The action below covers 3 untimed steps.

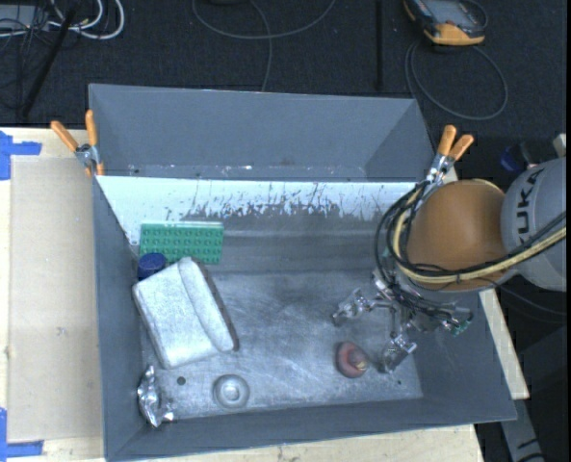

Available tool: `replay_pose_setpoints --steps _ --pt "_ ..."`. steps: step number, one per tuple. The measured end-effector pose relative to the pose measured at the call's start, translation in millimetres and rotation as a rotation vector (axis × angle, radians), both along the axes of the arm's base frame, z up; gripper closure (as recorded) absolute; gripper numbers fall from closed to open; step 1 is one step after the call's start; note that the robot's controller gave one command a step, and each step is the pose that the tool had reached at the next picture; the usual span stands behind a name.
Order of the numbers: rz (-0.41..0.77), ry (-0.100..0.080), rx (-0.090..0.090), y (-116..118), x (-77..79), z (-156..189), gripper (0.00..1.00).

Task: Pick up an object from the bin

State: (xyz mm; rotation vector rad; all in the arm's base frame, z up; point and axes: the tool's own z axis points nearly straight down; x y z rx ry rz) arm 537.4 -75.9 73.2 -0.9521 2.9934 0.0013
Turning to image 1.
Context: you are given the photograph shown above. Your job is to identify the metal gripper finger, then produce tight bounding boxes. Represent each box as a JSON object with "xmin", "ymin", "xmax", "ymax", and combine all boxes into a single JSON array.
[
  {"xmin": 377, "ymin": 333, "xmax": 419, "ymax": 374},
  {"xmin": 331, "ymin": 288, "xmax": 378, "ymax": 327}
]

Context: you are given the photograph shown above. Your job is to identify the red-brown round toy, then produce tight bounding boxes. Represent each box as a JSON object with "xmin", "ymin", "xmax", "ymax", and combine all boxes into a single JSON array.
[{"xmin": 334, "ymin": 340, "xmax": 369, "ymax": 380}]

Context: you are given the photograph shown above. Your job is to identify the grey metal bin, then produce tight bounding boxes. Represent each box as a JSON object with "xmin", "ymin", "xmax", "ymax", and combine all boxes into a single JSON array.
[{"xmin": 87, "ymin": 83, "xmax": 519, "ymax": 462}]

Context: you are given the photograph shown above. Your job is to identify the clear round glass lid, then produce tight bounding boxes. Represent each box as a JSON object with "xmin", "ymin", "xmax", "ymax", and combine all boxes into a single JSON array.
[{"xmin": 211, "ymin": 373, "xmax": 251, "ymax": 409}]

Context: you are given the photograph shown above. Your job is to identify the white folded cloth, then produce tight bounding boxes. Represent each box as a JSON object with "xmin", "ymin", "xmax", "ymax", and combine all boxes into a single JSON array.
[{"xmin": 131, "ymin": 256, "xmax": 236, "ymax": 371}]

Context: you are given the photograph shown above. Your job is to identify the green studded flat block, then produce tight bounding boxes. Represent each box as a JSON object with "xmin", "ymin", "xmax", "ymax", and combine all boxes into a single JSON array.
[{"xmin": 139, "ymin": 221, "xmax": 225, "ymax": 266}]

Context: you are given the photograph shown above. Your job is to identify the dark blue cylinder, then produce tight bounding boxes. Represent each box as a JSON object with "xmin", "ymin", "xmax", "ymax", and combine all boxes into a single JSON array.
[{"xmin": 136, "ymin": 251, "xmax": 168, "ymax": 282}]

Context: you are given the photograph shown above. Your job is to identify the crumpled silver foil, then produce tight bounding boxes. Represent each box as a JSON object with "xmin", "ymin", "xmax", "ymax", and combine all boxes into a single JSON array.
[{"xmin": 136, "ymin": 364, "xmax": 176, "ymax": 428}]

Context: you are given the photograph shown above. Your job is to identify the brown cardboard board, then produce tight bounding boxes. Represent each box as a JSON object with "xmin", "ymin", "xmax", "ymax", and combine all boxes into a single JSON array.
[{"xmin": 6, "ymin": 155, "xmax": 105, "ymax": 445}]

